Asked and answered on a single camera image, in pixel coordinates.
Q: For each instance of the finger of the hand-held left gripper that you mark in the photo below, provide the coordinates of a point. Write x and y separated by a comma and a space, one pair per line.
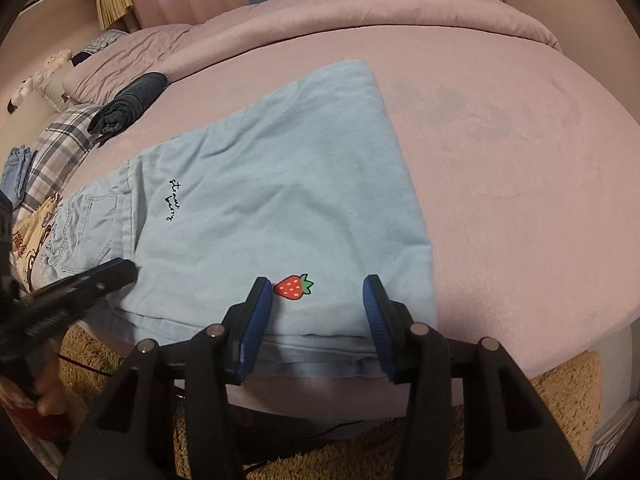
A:
90, 282

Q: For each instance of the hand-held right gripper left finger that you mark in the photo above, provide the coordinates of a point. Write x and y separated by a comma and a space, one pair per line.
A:
257, 315

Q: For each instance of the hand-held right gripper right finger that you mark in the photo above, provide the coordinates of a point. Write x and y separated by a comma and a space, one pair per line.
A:
380, 320

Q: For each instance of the light blue strawberry pants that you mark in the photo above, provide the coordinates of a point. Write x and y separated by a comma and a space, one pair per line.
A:
275, 185

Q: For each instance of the dark folded pants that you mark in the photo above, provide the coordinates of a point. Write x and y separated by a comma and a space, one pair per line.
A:
127, 102

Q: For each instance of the person's left hand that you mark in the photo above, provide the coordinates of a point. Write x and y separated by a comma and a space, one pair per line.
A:
50, 385

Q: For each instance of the yellow printed cloth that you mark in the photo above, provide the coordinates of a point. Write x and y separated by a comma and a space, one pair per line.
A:
35, 230

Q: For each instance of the folded blue jeans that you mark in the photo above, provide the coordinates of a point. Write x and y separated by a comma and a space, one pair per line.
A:
17, 172

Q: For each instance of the plaid pillow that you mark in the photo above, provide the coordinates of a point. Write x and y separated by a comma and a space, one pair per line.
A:
60, 145

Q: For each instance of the round bed pink sheet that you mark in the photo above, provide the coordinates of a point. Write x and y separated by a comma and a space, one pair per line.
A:
500, 185

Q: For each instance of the cream pillow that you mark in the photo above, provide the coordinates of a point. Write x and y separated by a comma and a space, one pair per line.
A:
55, 90

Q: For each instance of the tan shaggy rug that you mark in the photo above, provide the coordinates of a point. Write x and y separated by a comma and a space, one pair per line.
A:
565, 390

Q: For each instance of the white plush toy dark marks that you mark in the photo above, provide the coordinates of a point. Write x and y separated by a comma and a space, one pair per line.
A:
25, 90

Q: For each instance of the pink pillow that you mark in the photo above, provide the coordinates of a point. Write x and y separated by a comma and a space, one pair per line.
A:
130, 52

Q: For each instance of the blue striped cloth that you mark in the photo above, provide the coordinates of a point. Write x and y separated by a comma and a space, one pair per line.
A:
102, 42

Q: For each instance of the pink duvet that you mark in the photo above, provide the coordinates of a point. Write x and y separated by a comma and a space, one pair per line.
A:
400, 10

